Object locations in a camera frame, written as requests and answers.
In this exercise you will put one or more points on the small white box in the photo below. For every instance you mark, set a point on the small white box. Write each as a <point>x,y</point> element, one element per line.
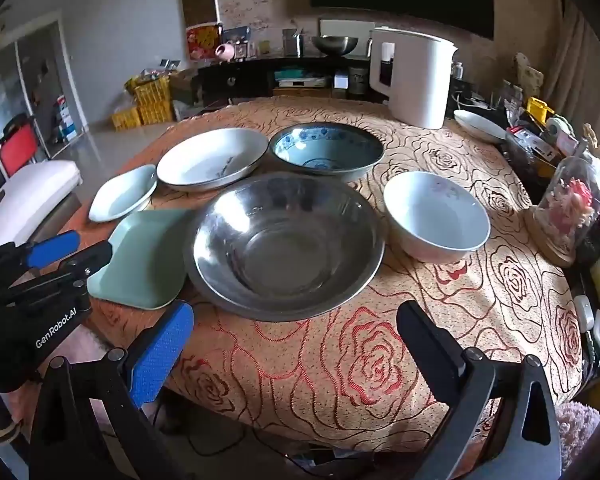
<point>341,81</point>

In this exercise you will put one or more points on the metal canister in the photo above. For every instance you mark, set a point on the metal canister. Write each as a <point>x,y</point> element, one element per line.
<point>292,42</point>

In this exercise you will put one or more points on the white square device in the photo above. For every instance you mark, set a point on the white square device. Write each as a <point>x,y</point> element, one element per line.
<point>584,312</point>

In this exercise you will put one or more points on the white tape dispenser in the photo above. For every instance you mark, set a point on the white tape dispenser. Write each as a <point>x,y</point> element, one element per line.
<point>560,129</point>

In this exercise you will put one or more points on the glass dome with flower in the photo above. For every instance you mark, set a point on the glass dome with flower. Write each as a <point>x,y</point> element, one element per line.
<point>565,210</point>

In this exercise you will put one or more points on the red and white packet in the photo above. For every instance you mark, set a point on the red and white packet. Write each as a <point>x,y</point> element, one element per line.
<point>530,141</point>

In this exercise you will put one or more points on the red patterned box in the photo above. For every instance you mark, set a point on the red patterned box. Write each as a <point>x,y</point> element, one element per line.
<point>202,42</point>

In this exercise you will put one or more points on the teal flat box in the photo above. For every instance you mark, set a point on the teal flat box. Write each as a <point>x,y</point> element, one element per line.
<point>300,80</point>

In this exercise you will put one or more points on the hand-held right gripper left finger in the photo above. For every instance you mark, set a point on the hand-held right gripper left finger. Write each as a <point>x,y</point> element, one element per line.
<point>157,355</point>

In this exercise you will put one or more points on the small steel bowl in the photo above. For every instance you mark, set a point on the small steel bowl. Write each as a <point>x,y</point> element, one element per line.
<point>335,45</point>

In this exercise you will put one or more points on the white ceramic bowl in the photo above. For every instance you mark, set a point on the white ceramic bowl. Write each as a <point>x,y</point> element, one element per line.
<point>430,215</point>

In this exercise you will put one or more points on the blue picture frame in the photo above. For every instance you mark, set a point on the blue picture frame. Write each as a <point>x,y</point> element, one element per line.
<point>236,35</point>

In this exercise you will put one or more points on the green square plate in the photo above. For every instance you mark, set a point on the green square plate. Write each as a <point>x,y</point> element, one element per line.
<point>145,260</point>

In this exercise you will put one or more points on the blue patterned bowl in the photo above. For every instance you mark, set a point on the blue patterned bowl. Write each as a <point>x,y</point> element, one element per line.
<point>325,147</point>

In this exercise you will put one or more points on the yellow plastic box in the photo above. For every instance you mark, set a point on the yellow plastic box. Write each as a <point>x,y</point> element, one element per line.
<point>540,108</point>

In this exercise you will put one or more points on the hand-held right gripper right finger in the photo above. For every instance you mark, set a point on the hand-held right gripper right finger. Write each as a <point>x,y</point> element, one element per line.
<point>430,342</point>

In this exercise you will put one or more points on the pink fluffy fabric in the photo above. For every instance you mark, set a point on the pink fluffy fabric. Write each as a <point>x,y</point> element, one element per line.
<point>92,342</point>
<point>580,425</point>

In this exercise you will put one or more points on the beige curtain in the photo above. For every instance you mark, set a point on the beige curtain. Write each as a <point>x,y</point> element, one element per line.
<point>587,60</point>

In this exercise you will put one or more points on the large white kettle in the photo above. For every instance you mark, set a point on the large white kettle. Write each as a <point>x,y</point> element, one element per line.
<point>415,80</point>

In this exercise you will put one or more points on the white round plate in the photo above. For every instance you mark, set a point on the white round plate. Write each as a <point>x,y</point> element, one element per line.
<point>205,160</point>

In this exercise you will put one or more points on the small white squarish plate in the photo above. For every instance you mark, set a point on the small white squarish plate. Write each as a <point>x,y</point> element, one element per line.
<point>122,195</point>

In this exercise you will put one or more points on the yellow plastic crate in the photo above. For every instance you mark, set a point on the yellow plastic crate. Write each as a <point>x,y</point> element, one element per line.
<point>126,119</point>
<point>156,111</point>
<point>152,91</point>

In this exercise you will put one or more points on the white plate with thin rim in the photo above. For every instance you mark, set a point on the white plate with thin rim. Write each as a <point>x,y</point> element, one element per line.
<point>480,125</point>

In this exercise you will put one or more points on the large steel bowl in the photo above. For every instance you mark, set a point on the large steel bowl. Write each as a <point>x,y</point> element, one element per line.
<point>285,260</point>

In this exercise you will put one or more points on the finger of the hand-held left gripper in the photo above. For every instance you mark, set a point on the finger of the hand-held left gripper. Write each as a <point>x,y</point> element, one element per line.
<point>87,262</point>
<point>52,255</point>

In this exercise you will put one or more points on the red chair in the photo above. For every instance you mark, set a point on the red chair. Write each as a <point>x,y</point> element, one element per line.
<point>17,147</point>

